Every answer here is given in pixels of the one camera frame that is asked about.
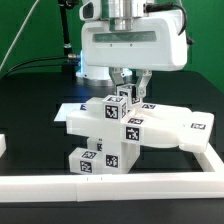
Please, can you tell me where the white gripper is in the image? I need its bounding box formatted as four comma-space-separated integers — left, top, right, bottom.
82, 10, 187, 98

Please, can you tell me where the white tagged cube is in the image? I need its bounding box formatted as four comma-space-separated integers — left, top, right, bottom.
117, 84, 142, 106
103, 95, 127, 121

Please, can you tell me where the white chair back frame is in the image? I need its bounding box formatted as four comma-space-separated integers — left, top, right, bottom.
66, 97, 214, 153

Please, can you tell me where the white chair seat part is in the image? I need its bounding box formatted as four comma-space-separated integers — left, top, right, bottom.
102, 141, 140, 174

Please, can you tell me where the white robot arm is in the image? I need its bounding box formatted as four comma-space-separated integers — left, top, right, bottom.
79, 0, 188, 98

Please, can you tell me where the black vertical pole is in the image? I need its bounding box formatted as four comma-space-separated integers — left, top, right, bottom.
57, 0, 79, 75

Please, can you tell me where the white L-shaped fence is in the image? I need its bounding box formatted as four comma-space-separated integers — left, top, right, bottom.
0, 148, 224, 203

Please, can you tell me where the white block at left edge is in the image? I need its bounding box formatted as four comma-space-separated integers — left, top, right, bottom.
0, 134, 6, 157

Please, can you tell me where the white marker base plate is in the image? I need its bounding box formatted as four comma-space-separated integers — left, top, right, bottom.
54, 103, 86, 122

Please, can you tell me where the white cable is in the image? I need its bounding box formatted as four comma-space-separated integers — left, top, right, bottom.
0, 0, 40, 73

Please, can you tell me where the black cable bundle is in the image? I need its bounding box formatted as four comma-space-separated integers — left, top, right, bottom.
3, 53, 82, 78

